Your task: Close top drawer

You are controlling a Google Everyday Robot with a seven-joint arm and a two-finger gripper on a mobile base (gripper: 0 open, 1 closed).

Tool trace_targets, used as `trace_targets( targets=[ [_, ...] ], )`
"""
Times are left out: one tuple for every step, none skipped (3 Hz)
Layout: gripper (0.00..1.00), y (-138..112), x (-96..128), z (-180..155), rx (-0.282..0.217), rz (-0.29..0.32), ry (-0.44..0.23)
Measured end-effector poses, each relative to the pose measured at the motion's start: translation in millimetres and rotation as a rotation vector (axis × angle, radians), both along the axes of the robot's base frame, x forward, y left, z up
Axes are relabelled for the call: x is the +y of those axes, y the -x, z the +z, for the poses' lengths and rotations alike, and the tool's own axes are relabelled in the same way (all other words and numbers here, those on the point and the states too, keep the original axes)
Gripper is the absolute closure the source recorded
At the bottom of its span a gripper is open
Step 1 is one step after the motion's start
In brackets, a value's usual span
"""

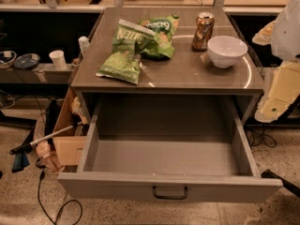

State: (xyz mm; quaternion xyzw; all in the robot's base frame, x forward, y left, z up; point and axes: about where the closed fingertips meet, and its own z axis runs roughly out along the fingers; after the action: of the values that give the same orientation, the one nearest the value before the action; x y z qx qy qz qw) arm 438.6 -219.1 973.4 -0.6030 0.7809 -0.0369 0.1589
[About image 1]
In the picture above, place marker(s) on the white plastic bottle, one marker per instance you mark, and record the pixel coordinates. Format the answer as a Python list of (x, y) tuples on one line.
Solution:
[(84, 44)]

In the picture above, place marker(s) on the grey top drawer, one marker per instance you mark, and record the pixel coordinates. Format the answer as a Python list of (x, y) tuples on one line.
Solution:
[(136, 142)]

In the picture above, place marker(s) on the small bowl at left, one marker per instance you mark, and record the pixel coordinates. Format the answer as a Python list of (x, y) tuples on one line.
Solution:
[(7, 59)]

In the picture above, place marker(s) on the white bowl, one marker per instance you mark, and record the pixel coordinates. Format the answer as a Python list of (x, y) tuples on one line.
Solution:
[(225, 51)]

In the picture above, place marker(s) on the blue cloth on floor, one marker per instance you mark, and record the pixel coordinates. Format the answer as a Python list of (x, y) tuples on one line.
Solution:
[(20, 162)]

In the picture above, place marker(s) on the plush toy on floor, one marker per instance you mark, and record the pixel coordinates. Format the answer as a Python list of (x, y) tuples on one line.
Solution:
[(48, 157)]

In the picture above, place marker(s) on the green snack bag rear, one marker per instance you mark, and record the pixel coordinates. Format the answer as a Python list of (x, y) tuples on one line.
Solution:
[(164, 27)]

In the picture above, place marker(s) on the low grey side shelf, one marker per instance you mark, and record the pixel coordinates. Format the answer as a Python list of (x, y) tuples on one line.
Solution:
[(43, 73)]

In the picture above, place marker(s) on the black top drawer handle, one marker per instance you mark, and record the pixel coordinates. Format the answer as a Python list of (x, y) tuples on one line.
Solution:
[(170, 193)]

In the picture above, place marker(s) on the white paper cup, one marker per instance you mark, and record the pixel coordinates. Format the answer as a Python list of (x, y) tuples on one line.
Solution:
[(58, 59)]

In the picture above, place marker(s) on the brown crushed soda can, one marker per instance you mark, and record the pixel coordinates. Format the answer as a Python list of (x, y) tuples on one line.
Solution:
[(204, 28)]

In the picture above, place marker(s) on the cardboard box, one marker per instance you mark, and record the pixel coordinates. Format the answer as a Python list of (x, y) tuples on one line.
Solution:
[(69, 144)]

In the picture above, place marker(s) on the dark blue plate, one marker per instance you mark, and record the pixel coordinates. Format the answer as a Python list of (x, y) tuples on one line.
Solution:
[(27, 61)]

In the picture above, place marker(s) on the green Kettle chips bag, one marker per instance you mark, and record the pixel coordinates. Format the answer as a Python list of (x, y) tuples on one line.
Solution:
[(127, 44)]

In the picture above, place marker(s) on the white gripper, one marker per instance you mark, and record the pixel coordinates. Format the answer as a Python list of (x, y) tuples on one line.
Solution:
[(287, 32)]

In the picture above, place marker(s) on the white stick with black grip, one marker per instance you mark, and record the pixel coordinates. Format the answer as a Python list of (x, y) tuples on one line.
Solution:
[(28, 146)]

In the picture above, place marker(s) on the grey drawer cabinet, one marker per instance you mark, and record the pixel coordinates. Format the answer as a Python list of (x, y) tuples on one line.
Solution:
[(186, 72)]

